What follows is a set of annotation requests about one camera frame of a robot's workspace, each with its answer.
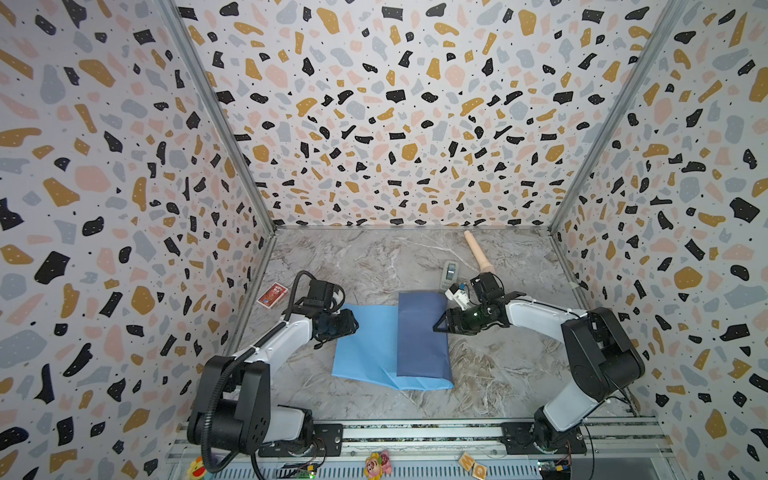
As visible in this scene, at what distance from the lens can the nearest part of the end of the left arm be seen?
65 centimetres

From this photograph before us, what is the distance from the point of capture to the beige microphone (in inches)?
42.7

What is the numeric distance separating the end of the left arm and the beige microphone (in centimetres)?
51

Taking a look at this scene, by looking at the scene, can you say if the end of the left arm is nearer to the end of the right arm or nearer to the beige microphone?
the end of the right arm
